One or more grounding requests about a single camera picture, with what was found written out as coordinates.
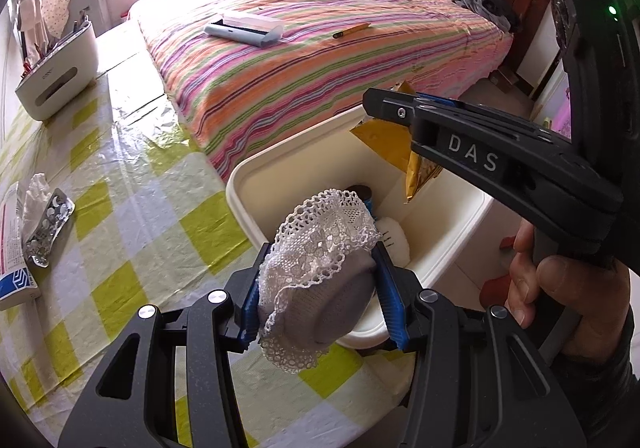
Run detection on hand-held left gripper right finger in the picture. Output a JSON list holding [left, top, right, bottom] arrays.
[[370, 245, 586, 448]]

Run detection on striped bed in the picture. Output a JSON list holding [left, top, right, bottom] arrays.
[[129, 0, 516, 184]]

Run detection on white plastic bin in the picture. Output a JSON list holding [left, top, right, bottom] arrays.
[[225, 105, 496, 351]]

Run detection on blue grey pencil case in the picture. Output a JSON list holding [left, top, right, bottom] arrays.
[[204, 14, 285, 49]]

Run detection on bunch of pens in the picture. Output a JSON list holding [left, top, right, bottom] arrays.
[[20, 13, 91, 76]]

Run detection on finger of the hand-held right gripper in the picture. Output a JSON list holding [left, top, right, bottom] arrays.
[[362, 87, 526, 185], [415, 92, 573, 145]]

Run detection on white blue medicine box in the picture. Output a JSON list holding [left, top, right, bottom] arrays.
[[0, 183, 43, 311]]

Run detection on person's right hand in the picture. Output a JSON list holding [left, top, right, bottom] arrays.
[[505, 218, 631, 359]]

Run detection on silver blister pack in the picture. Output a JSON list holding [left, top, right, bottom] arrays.
[[24, 188, 76, 269]]

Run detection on gold foil wrapper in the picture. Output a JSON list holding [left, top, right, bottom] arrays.
[[350, 82, 443, 204]]

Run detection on white lace covered pad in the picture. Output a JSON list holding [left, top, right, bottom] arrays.
[[256, 188, 383, 375]]

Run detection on white plush toy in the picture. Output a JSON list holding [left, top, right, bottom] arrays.
[[375, 215, 412, 265]]

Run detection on crumpled white tissue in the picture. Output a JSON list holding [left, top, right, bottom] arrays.
[[15, 173, 53, 241]]

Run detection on green white checked tablecloth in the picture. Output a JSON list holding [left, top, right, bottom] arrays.
[[0, 20, 418, 448]]

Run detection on white desk organizer box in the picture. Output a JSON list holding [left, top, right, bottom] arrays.
[[15, 20, 99, 120]]

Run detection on beige curtain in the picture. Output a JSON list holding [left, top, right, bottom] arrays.
[[7, 0, 48, 74]]

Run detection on grey cloth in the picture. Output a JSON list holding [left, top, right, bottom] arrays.
[[451, 0, 498, 21]]

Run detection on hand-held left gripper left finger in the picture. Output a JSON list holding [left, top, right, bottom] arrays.
[[57, 240, 273, 448]]

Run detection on dark blue bottle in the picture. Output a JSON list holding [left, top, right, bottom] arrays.
[[345, 184, 376, 219]]

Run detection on yellow pencil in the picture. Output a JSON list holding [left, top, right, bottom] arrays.
[[333, 22, 372, 39]]

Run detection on dotted white cloth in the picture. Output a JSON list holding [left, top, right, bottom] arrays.
[[41, 0, 88, 36]]

